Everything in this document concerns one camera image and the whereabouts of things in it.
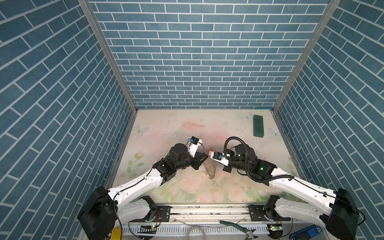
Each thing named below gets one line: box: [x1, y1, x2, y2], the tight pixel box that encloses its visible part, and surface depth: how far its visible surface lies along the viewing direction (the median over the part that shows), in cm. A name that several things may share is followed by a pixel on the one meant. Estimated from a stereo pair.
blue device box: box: [289, 224, 323, 240], surface depth 69 cm
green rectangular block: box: [253, 114, 265, 138], surface depth 110 cm
